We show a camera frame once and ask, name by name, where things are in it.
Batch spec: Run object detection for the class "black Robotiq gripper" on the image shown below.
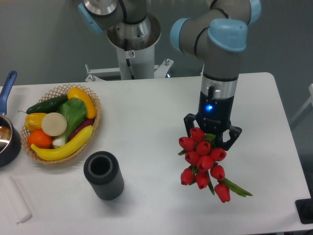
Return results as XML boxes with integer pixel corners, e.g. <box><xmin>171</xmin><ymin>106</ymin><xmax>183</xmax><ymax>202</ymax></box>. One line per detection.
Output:
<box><xmin>183</xmin><ymin>96</ymin><xmax>243</xmax><ymax>151</ymax></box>

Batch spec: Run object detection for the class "red tulip bouquet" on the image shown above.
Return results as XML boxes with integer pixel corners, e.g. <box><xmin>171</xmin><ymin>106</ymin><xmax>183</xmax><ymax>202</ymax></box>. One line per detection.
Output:
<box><xmin>178</xmin><ymin>127</ymin><xmax>252</xmax><ymax>203</ymax></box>

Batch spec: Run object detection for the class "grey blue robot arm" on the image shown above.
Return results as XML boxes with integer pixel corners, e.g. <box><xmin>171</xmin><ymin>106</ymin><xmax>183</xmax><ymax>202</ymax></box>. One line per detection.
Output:
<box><xmin>78</xmin><ymin>0</ymin><xmax>261</xmax><ymax>150</ymax></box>

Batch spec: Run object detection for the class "dark grey ribbed vase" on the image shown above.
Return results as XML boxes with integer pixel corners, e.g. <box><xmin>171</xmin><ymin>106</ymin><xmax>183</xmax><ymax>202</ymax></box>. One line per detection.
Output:
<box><xmin>83</xmin><ymin>151</ymin><xmax>124</xmax><ymax>200</ymax></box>

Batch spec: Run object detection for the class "purple eggplant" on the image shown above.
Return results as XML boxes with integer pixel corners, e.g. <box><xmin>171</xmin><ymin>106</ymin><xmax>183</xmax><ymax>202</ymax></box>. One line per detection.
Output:
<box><xmin>68</xmin><ymin>119</ymin><xmax>94</xmax><ymax>141</ymax></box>

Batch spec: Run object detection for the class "black device at edge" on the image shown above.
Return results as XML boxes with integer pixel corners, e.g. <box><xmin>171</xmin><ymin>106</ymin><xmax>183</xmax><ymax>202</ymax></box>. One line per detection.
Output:
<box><xmin>295</xmin><ymin>198</ymin><xmax>313</xmax><ymax>224</ymax></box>

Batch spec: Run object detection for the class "green bok choy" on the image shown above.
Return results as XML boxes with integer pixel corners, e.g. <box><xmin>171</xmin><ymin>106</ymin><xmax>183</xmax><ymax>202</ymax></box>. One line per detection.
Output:
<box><xmin>52</xmin><ymin>98</ymin><xmax>87</xmax><ymax>148</ymax></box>

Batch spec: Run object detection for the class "yellow squash at top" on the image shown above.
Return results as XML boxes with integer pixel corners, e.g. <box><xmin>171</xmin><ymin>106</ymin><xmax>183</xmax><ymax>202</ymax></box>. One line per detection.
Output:
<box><xmin>67</xmin><ymin>87</ymin><xmax>96</xmax><ymax>119</ymax></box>

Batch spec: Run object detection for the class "beige round disc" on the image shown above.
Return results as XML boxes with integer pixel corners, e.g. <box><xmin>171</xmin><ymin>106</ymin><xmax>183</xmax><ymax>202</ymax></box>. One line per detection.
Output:
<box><xmin>41</xmin><ymin>113</ymin><xmax>67</xmax><ymax>137</ymax></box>

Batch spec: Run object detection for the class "green cucumber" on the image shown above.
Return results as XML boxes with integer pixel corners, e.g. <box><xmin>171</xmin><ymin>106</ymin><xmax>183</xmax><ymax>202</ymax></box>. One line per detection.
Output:
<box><xmin>19</xmin><ymin>95</ymin><xmax>68</xmax><ymax>115</ymax></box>

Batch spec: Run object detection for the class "orange fruit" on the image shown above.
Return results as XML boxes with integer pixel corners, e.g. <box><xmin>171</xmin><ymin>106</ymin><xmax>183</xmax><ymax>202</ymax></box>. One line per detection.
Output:
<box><xmin>27</xmin><ymin>130</ymin><xmax>52</xmax><ymax>149</ymax></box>

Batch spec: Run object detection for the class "yellow bell pepper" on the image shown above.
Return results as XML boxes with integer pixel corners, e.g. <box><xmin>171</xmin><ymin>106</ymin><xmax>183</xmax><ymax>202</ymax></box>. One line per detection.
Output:
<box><xmin>24</xmin><ymin>113</ymin><xmax>47</xmax><ymax>132</ymax></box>

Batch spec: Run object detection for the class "white foam roll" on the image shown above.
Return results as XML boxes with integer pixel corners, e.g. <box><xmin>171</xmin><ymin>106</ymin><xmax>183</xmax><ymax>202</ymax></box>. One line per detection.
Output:
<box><xmin>1</xmin><ymin>176</ymin><xmax>32</xmax><ymax>224</ymax></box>

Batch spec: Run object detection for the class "white frame at right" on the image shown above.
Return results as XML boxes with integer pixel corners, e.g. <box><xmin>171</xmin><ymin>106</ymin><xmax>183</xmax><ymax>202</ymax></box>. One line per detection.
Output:
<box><xmin>290</xmin><ymin>84</ymin><xmax>313</xmax><ymax>129</ymax></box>

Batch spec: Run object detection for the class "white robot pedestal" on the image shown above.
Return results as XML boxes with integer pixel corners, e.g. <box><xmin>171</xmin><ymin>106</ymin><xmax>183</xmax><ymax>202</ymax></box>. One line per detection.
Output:
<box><xmin>85</xmin><ymin>13</ymin><xmax>174</xmax><ymax>82</ymax></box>

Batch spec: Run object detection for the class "blue handled saucepan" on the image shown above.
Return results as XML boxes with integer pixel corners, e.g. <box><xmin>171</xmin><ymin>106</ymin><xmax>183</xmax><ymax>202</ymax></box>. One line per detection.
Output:
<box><xmin>0</xmin><ymin>70</ymin><xmax>22</xmax><ymax>167</ymax></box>

